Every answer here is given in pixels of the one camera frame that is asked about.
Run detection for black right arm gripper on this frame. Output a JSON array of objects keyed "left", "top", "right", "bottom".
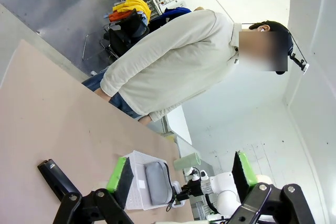
[{"left": 52, "top": 151, "right": 316, "bottom": 224}]

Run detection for grey zipper pouch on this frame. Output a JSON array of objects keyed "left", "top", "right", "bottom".
[{"left": 144, "top": 161, "right": 174, "bottom": 207}]

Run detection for black stapler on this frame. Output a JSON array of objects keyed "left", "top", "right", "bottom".
[{"left": 37, "top": 158, "right": 82, "bottom": 201}]

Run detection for person right forearm cream sleeve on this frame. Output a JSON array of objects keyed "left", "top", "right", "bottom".
[{"left": 101, "top": 53, "right": 169, "bottom": 97}]

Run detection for person left forearm cream sleeve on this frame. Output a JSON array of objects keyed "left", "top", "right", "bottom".
[{"left": 148, "top": 103, "right": 182, "bottom": 123}]

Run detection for white plastic basket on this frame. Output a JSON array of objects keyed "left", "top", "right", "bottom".
[{"left": 122, "top": 150, "right": 182, "bottom": 211}]

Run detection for person left hand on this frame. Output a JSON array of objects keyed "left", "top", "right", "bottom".
[{"left": 137, "top": 115, "right": 153, "bottom": 126}]

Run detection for person right hand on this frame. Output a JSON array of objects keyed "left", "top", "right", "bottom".
[{"left": 93, "top": 87, "right": 111, "bottom": 103}]

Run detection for pale green cup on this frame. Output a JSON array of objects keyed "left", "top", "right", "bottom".
[{"left": 173, "top": 152, "right": 202, "bottom": 172}]

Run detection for white partition board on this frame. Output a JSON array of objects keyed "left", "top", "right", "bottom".
[{"left": 162, "top": 105, "right": 193, "bottom": 146}]

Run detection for person blue jeans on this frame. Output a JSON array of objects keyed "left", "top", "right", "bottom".
[{"left": 81, "top": 71, "right": 144, "bottom": 119}]

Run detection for person torso cream shirt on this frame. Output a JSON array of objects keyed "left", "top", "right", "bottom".
[{"left": 101, "top": 9, "right": 242, "bottom": 122}]

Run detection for black office chair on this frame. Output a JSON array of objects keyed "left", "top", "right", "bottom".
[{"left": 99, "top": 8, "right": 150, "bottom": 59}]

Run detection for blue jacket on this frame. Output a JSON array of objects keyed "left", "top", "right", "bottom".
[{"left": 148, "top": 7, "right": 193, "bottom": 32}]

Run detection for orange cloth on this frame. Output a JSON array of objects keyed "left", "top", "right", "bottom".
[{"left": 109, "top": 10, "right": 132, "bottom": 23}]

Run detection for person head black cap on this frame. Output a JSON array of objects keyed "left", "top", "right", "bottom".
[{"left": 240, "top": 20, "right": 293, "bottom": 75}]

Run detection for yellow jacket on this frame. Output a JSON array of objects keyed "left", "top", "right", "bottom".
[{"left": 113, "top": 0, "right": 152, "bottom": 23}]

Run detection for black head-mounted camera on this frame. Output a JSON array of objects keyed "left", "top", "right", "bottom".
[{"left": 287, "top": 52, "right": 311, "bottom": 73}]

